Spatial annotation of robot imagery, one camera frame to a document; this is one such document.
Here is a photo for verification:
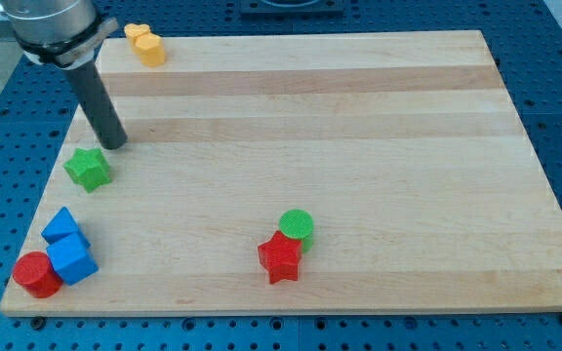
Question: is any green star block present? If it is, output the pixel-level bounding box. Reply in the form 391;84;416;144
63;148;111;193

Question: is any green cylinder block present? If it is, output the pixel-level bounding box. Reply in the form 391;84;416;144
278;209;314;253

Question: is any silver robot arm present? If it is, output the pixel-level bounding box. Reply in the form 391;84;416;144
0;0;119;70

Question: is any yellow heart block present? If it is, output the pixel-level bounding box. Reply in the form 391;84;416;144
123;23;151;51

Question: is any wooden board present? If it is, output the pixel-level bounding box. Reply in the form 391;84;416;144
0;30;562;317

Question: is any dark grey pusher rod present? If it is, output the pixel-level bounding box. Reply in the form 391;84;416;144
64;60;127;150

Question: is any blue cube block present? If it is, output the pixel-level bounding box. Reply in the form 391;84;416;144
47;234;99;286

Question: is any yellow hexagon block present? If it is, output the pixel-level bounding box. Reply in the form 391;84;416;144
134;33;166;67

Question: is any red star block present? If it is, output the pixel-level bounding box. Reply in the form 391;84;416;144
258;230;302;284

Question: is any red cylinder block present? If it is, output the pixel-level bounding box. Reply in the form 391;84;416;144
12;252;63;298

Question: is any blue triangle block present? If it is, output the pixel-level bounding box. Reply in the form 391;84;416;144
41;207;91;248

